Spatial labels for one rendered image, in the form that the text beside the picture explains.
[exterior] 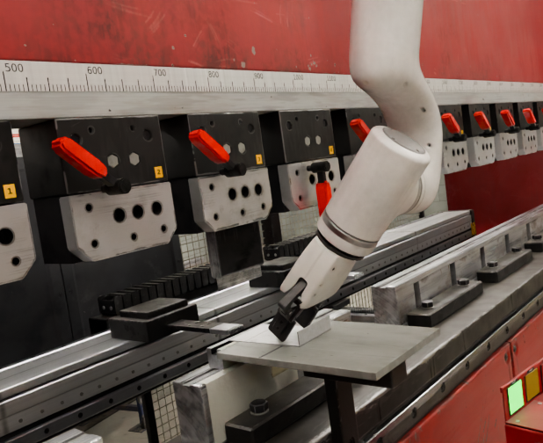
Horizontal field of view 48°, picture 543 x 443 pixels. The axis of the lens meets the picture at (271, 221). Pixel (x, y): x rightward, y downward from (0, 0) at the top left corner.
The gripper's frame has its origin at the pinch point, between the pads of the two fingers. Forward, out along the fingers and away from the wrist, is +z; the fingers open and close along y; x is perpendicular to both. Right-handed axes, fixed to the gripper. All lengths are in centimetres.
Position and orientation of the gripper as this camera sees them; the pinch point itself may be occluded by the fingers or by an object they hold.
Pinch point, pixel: (293, 320)
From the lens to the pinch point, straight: 91.7
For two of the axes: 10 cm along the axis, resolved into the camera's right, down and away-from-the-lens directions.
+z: -4.2, 7.9, 4.5
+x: 7.0, 6.0, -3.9
